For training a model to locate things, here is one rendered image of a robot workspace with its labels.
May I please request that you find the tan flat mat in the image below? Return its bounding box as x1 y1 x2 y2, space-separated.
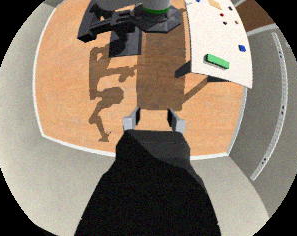
208 0 223 10

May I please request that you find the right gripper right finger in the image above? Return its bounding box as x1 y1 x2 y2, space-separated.
167 109 185 135

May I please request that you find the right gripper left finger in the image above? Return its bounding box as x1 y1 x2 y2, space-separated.
123 107 140 131

